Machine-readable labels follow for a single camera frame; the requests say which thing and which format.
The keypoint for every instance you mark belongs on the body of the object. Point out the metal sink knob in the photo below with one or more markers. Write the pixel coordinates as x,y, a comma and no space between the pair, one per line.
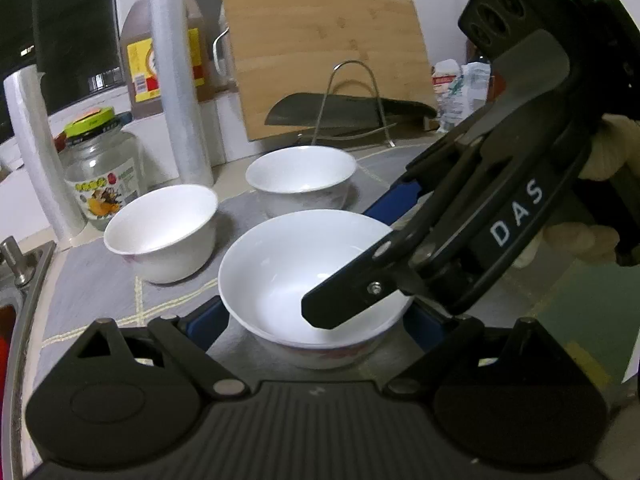
12,260

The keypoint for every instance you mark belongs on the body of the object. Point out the clear cling film roll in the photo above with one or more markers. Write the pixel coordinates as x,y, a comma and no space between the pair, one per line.
180,85

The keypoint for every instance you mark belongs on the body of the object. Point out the white bowl with pink flowers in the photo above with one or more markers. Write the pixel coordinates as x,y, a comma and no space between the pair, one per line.
300,170
160,220
280,280

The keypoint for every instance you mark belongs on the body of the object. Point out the person's right hand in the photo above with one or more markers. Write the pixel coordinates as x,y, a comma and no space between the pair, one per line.
615,150

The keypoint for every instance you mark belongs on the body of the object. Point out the grey checked mat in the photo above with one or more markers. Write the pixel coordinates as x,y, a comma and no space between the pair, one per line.
115,300

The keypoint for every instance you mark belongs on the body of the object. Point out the bamboo cutting board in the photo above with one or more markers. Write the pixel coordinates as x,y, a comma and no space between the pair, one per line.
325,45

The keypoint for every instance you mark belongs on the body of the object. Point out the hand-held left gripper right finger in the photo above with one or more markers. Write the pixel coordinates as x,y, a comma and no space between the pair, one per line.
425,325

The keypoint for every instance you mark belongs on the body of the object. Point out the red and white basin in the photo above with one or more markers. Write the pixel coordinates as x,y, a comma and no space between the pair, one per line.
3,360

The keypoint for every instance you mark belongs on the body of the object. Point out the dark window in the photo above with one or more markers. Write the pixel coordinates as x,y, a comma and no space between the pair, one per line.
60,35

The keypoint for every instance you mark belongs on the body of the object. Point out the glass jar with green lid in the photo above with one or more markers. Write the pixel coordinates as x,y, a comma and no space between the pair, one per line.
100,185

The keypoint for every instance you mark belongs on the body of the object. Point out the steel sink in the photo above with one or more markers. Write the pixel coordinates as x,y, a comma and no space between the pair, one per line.
30,320

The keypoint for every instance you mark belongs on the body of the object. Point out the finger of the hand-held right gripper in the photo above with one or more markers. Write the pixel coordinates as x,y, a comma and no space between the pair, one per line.
390,205
340,300

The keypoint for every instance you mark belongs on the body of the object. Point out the brown oil bottle yellow label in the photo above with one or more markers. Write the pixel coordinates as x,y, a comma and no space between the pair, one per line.
137,65

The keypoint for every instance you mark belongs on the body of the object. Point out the steel cleaver knife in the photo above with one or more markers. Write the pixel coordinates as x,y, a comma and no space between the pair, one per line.
300,110

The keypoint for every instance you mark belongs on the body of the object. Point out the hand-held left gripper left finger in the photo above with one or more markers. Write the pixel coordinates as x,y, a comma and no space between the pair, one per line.
205,322

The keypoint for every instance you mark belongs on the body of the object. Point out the white printed bag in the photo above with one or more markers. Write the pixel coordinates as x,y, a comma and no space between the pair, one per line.
460,95

